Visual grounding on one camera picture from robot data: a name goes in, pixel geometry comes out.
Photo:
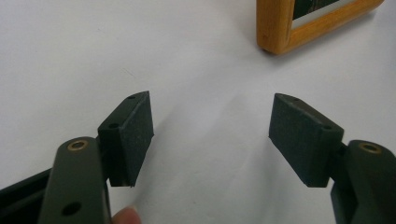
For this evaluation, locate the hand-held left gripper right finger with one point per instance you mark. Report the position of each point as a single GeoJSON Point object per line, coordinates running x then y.
{"type": "Point", "coordinates": [303, 143]}

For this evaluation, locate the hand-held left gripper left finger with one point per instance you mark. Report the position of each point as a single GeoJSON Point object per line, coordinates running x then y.
{"type": "Point", "coordinates": [127, 143]}

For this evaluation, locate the wooden picture frame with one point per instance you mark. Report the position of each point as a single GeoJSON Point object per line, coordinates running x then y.
{"type": "Point", "coordinates": [275, 28]}

